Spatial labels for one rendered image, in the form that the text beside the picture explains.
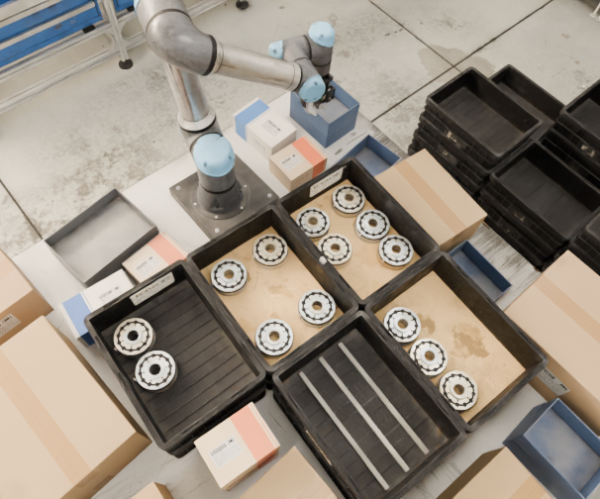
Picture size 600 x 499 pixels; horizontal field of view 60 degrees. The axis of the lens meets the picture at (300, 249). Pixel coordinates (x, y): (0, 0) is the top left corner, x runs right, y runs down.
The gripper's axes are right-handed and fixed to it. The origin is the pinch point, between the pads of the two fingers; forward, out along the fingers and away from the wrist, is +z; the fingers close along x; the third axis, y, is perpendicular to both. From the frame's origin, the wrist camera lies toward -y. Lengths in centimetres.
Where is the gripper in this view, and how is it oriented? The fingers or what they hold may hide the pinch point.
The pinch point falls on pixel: (309, 109)
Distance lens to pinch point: 188.1
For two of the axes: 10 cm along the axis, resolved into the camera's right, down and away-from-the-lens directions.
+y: 6.6, 6.8, -3.1
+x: 7.5, -5.7, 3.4
